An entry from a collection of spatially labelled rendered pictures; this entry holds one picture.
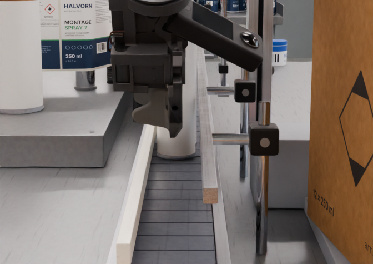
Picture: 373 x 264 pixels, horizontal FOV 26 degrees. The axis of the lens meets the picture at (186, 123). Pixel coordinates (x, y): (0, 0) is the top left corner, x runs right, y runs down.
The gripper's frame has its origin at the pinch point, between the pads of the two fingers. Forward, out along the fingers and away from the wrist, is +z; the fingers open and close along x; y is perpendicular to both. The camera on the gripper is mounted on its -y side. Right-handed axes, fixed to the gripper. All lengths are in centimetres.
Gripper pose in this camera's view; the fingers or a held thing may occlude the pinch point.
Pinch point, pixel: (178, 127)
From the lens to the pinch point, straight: 98.9
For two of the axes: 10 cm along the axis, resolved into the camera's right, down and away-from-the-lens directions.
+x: 0.0, 6.7, -7.4
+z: 0.0, 7.4, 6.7
